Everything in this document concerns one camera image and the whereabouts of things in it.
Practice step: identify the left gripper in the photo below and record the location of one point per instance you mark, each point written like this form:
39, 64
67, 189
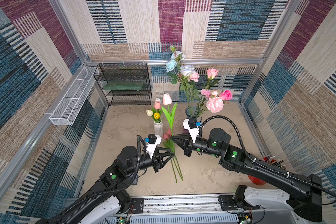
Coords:
157, 159

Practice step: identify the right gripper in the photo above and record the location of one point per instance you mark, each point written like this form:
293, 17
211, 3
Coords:
187, 144

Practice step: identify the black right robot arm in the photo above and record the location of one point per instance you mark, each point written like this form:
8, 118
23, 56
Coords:
305, 195

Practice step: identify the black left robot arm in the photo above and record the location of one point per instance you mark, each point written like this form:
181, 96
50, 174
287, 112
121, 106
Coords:
113, 182

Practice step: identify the white ribbed vase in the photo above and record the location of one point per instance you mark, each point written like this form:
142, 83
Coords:
158, 128

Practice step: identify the purple glass vase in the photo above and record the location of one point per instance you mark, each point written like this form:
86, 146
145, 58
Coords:
192, 112

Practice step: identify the yellow tulip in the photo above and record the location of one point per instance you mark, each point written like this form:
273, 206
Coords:
156, 116

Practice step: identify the rose bouquet with leaves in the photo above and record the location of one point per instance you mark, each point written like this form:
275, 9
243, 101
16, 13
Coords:
196, 88

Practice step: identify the black mesh shelf rack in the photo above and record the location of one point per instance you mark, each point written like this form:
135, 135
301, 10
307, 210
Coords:
119, 72

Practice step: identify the red pencil cup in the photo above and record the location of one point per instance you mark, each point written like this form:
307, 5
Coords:
270, 160

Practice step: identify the green pad on shelf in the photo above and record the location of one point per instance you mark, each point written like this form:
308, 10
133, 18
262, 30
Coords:
122, 86

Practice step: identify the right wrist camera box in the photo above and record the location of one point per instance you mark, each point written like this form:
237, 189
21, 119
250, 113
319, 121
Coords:
193, 126

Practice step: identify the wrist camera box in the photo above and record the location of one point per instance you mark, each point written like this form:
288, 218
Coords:
193, 126
151, 143

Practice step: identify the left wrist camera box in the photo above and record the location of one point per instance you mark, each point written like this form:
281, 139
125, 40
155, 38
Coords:
151, 143

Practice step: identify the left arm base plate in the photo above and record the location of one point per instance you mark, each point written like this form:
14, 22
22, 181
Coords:
136, 205

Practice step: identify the aluminium front rail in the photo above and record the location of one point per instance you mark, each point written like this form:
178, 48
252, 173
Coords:
199, 209

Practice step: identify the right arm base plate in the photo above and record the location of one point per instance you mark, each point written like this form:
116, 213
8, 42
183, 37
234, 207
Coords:
236, 201

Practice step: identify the white mesh wall basket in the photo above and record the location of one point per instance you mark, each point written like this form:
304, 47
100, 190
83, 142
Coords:
70, 105

